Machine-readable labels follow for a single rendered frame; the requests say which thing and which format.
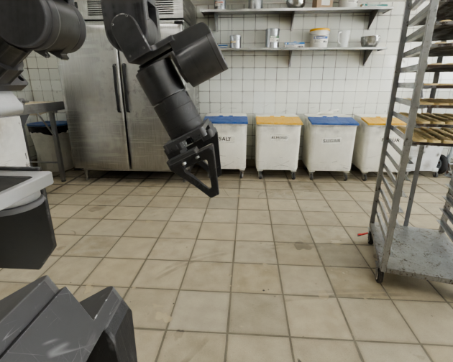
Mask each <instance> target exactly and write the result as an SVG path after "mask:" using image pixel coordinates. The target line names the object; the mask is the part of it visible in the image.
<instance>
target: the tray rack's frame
mask: <svg viewBox="0 0 453 362"><path fill-rule="evenodd" d="M412 1H413V0H406V6H405V11H404V15H403V23H402V28H401V36H400V41H399V46H398V54H397V58H396V63H395V72H394V76H393V84H392V89H391V94H390V102H389V107H388V115H387V119H386V125H385V133H384V137H383V145H382V150H381V155H380V163H379V167H378V172H377V180H376V186H375V194H374V198H373V203H372V211H371V216H370V224H369V225H370V227H367V228H368V231H369V234H368V236H367V238H368V240H369V236H370V232H371V234H372V239H373V243H374V246H375V251H376V255H377V261H375V264H376V270H375V276H376V278H377V274H378V268H380V264H381V259H382V255H383V248H384V244H385V241H384V238H383V234H382V231H381V229H380V224H379V222H375V216H376V212H377V207H378V199H379V194H380V186H381V182H382V178H383V170H384V165H385V157H386V152H387V148H388V140H389V136H390V128H391V123H392V118H393V111H394V106H395V98H396V93H397V89H398V81H399V77H400V72H401V64H402V59H403V52H404V47H405V43H406V35H407V30H408V23H409V18H410V13H411V5H412ZM439 75H440V72H434V79H433V83H438V81H439ZM424 147H425V145H420V146H419V150H418V156H417V160H416V166H415V170H414V174H413V181H412V185H411V191H410V195H409V199H408V205H407V209H406V216H405V220H404V223H403V226H401V225H400V227H401V228H395V230H394V234H395V237H396V239H397V243H393V242H392V245H391V247H392V250H393V253H394V255H395V257H391V256H389V259H388V266H387V270H386V273H390V274H398V275H402V276H407V277H414V278H419V279H426V280H430V281H435V282H442V283H447V284H453V243H452V242H451V241H450V240H449V238H448V237H447V235H446V234H445V231H444V229H443V228H442V227H441V226H439V230H433V229H427V228H417V227H411V226H408V222H409V218H410V214H411V209H412V205H413V199H414V195H415V191H416V185H417V181H418V174H419V170H420V167H421V160H422V156H423V153H424Z"/></svg>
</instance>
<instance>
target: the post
mask: <svg viewBox="0 0 453 362"><path fill-rule="evenodd" d="M438 5H439V0H430V2H429V9H428V13H427V17H426V24H425V29H424V35H423V40H422V44H421V51H420V55H419V59H418V67H417V71H416V78H415V83H414V87H413V94H412V98H411V105H410V109H409V114H408V120H407V125H406V132H405V136H404V140H403V148H402V152H401V159H400V163H399V168H398V174H397V179H396V183H395V190H394V194H393V201H392V205H391V210H390V217H389V221H388V228H387V233H386V237H385V244H384V248H383V255H382V259H381V264H380V271H381V272H386V270H387V266H388V259H389V256H390V249H391V245H392V240H393V234H394V230H395V223H396V219H397V215H398V208H399V204H400V200H401V193H402V189H403V182H404V178H405V174H406V168H407V164H408V157H409V152H410V148H411V142H412V138H413V131H414V127H415V123H416V116H417V112H418V105H419V101H420V97H421V90H422V86H423V82H424V76H425V72H426V64H427V60H428V56H429V50H430V46H431V38H432V34H433V31H434V24H435V20H436V13H437V9H438Z"/></svg>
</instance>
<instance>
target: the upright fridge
mask: <svg viewBox="0 0 453 362"><path fill-rule="evenodd" d="M74 4H75V7H76V8H77V9H78V10H79V12H80V13H81V14H82V16H83V18H84V21H85V23H86V39H85V42H84V43H83V45H82V47H81V48H80V49H79V50H77V51H76V52H72V53H68V54H67V56H68V57H69V60H61V59H59V58H58V57H56V58H57V63H58V71H59V76H60V84H61V89H62V94H63V102H64V107H65V115H66V119H67V124H68V132H69V137H70V145H71V150H72V155H73V163H74V167H75V168H74V170H84V173H85V176H86V180H89V179H90V178H89V177H88V176H89V173H88V171H89V170H115V171H152V172H172V171H171V170H170V168H169V166H168V165H167V163H166V162H167V161H168V160H169V159H168V157H167V155H166V154H165V152H164V150H165V149H164V147H163V146H164V145H165V144H166V143H167V142H168V141H170V140H171V138H170V137H169V135H168V133H167V131H166V130H165V127H164V126H163V124H162V122H161V121H160V119H159V117H158V115H157V114H156V112H155V110H154V107H156V106H157V105H155V106H152V104H151V103H150V101H149V99H148V97H147V96H146V94H145V92H144V91H143V89H142V86H141V85H140V84H139V81H138V79H137V78H136V74H138V72H137V71H138V70H139V66H140V65H136V64H131V63H128V62H127V59H126V57H125V56H124V54H123V52H121V51H119V50H117V49H116V48H115V47H113V46H112V45H111V43H110V42H109V40H108V38H107V36H106V33H105V28H104V18H103V14H102V8H101V0H74ZM155 6H156V7H157V8H158V11H159V19H160V33H161V40H163V39H165V38H166V37H168V36H170V35H174V34H176V33H179V32H181V31H183V30H184V29H187V28H189V27H192V26H193V25H195V24H196V8H195V6H194V5H193V4H192V2H191V0H155ZM172 62H173V64H174V66H175V69H176V70H177V72H178V74H179V76H180V78H181V80H182V81H183V84H184V86H185V87H186V89H185V91H188V94H189V96H190V97H191V99H192V101H193V103H194V105H195V107H196V109H197V111H198V86H196V87H193V86H192V85H191V84H190V83H187V82H185V81H184V79H183V78H182V76H181V74H180V73H179V71H178V69H177V67H176V65H175V63H174V61H173V59H172ZM158 105H159V104H158Z"/></svg>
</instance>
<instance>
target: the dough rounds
mask: <svg viewBox="0 0 453 362"><path fill-rule="evenodd" d="M420 127H421V128H414V131H413V138H412V140H413V141H417V142H431V143H445V144H453V128H452V129H450V128H440V129H439V128H436V127H429V129H428V128H427V127H422V126H420ZM397 129H398V130H400V131H401V132H403V133H404V134H405V132H406V127H405V126H397Z"/></svg>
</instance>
